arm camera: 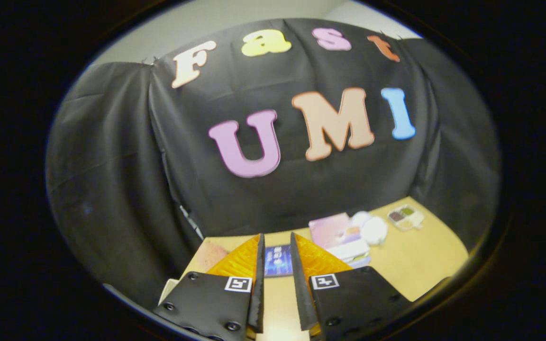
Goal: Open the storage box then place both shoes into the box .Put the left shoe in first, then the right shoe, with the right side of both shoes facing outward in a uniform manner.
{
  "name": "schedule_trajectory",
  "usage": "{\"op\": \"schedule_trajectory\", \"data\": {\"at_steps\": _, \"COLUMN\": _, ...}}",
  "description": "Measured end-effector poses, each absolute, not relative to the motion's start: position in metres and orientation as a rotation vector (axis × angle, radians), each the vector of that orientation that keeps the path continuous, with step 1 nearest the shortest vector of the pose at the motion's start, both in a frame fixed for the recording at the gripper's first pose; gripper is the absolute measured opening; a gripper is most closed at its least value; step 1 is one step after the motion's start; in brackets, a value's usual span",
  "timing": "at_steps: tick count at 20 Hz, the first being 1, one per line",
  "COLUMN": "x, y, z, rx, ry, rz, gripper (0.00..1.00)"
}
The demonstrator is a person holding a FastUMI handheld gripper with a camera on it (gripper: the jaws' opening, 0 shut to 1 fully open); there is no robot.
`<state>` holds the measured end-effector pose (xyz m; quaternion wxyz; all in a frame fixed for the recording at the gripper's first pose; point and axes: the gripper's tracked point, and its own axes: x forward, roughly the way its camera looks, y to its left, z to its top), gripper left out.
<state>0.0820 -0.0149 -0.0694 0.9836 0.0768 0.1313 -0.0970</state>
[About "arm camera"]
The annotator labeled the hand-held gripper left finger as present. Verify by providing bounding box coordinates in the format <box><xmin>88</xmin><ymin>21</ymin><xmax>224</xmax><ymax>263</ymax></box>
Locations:
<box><xmin>153</xmin><ymin>233</ymin><xmax>266</xmax><ymax>341</ymax></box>

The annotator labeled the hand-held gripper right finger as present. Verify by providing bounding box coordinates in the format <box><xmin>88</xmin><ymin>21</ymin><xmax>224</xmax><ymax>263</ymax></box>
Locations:
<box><xmin>290</xmin><ymin>232</ymin><xmax>410</xmax><ymax>341</ymax></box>

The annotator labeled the cream storage box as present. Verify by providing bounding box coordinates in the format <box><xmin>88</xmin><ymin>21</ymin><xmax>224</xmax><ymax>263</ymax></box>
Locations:
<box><xmin>158</xmin><ymin>278</ymin><xmax>180</xmax><ymax>306</ymax></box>

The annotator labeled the blue cover book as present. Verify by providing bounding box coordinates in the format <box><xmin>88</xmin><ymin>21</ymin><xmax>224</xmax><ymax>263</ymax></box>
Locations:
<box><xmin>264</xmin><ymin>245</ymin><xmax>294</xmax><ymax>278</ymax></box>

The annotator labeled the orange round object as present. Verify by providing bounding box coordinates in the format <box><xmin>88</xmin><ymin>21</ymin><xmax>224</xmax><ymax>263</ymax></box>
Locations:
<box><xmin>192</xmin><ymin>241</ymin><xmax>230</xmax><ymax>273</ymax></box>

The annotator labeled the grey blue book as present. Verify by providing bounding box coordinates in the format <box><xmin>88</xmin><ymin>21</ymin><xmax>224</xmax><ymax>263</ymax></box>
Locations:
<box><xmin>335</xmin><ymin>239</ymin><xmax>372</xmax><ymax>268</ymax></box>

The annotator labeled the pink cover thick book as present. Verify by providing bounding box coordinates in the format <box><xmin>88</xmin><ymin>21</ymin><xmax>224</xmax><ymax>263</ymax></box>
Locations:
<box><xmin>309</xmin><ymin>213</ymin><xmax>356</xmax><ymax>249</ymax></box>

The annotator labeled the white fluffy plush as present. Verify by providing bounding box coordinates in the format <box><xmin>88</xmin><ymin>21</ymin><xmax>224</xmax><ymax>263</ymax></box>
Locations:
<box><xmin>351</xmin><ymin>211</ymin><xmax>389</xmax><ymax>246</ymax></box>

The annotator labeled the small compartment tray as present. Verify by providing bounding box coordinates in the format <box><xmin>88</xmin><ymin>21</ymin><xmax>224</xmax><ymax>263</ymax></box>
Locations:
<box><xmin>388</xmin><ymin>205</ymin><xmax>424</xmax><ymax>231</ymax></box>

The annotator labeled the black backdrop cloth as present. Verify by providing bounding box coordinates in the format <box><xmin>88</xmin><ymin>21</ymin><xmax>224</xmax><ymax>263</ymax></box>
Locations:
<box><xmin>45</xmin><ymin>18</ymin><xmax>502</xmax><ymax>311</ymax></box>

